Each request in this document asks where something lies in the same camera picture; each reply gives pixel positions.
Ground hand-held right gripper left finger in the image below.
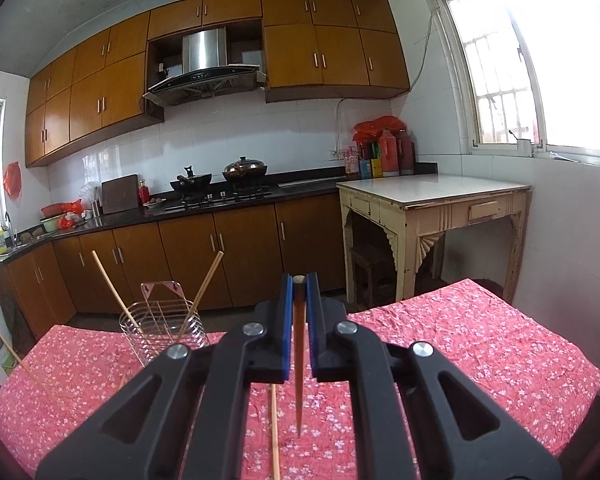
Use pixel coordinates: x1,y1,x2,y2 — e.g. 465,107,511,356
35,275,294,480

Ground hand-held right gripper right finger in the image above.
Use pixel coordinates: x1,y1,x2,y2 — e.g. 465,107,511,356
307,275,564,480

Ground dark wooden chopstick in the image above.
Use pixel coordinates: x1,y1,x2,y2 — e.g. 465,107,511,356
292,274,306,438

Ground light wooden chopstick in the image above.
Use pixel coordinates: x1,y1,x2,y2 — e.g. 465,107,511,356
0,302,58,403
269,382,282,480
91,250,143,333
177,251,225,343

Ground metal wire chopstick holder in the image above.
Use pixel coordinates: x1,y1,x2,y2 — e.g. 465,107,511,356
119,281,211,368

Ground dark wooden stool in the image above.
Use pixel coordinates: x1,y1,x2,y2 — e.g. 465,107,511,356
350,245,397,307

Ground wooden base cabinets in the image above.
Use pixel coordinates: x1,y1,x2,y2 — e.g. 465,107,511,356
0,192,351,341

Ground gas stove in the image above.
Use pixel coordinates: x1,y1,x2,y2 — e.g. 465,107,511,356
164,185,274,212

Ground dark pot with lid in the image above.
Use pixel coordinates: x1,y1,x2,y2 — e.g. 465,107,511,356
222,156,269,184

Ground red floral tablecloth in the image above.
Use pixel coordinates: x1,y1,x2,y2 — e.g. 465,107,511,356
0,278,600,480

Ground black wok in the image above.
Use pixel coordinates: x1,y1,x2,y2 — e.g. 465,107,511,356
170,165,214,197

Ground blue and yellow boxes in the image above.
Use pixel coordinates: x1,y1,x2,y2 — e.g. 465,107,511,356
358,157,384,180

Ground cream wooden table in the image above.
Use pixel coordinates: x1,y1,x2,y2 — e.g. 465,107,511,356
336,173,532,304

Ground black kitchen countertop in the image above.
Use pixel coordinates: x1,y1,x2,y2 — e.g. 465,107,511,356
0,162,438,266

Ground dark red thermos flask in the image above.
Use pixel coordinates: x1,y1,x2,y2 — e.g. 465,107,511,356
398,129,416,176

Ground brown cutting board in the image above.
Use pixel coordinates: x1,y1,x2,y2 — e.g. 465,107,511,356
101,174,141,215

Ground crumpled red plastic bag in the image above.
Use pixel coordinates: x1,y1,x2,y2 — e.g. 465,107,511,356
354,116,409,145

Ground white plastic bag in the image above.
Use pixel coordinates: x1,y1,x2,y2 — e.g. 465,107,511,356
80,182,101,216

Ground red plastic basin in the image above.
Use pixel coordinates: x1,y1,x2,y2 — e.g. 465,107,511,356
41,202,83,220

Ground steel range hood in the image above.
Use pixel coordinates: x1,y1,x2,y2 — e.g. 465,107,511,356
142,27,268,107

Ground red plastic bag on hook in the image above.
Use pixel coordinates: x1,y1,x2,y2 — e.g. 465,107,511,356
3,161,22,198

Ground large barred window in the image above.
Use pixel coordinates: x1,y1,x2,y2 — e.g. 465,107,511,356
424,0,600,162

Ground white power cable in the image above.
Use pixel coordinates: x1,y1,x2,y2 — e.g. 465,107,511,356
335,97,347,151

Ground wooden wall cabinet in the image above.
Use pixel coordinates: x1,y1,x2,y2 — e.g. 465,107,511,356
25,10,166,168
260,0,411,104
147,0,263,41

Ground grey wall cable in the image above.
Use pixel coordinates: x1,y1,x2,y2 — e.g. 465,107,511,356
408,9,439,92

